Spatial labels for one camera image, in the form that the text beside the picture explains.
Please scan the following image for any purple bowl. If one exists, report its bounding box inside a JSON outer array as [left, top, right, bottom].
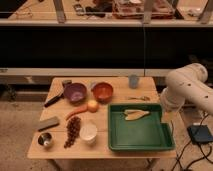
[[63, 83, 87, 103]]

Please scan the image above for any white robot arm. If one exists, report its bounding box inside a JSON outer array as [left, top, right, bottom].
[[160, 63, 213, 116]]

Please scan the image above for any orange bowl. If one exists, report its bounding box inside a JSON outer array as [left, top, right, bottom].
[[92, 82, 113, 103]]

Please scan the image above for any yellow orange fruit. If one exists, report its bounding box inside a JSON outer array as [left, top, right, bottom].
[[87, 100, 99, 113]]

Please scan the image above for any blue grey cup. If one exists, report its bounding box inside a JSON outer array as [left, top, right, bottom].
[[128, 75, 139, 89]]

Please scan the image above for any orange carrot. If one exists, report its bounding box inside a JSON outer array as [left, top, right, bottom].
[[65, 105, 87, 120]]

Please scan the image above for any metal fork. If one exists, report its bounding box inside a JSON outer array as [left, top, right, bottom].
[[127, 96, 150, 101]]

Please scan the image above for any wooden table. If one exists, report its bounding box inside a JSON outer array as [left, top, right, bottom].
[[27, 77, 175, 164]]

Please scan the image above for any white cup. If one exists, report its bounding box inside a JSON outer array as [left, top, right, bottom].
[[80, 124, 97, 144]]

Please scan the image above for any bunch of brown grapes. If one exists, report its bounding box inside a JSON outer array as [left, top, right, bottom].
[[64, 117, 81, 148]]

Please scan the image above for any green plastic tray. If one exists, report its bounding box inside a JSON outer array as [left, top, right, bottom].
[[108, 103, 175, 151]]

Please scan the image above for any small steel cup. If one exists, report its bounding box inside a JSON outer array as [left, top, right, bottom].
[[38, 133, 53, 148]]

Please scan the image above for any black power box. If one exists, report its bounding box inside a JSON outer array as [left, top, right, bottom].
[[187, 125, 213, 144]]

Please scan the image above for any black handled knife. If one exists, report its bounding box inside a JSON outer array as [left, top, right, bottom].
[[44, 91, 63, 107]]

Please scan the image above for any black cable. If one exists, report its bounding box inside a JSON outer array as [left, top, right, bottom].
[[170, 112, 213, 171]]

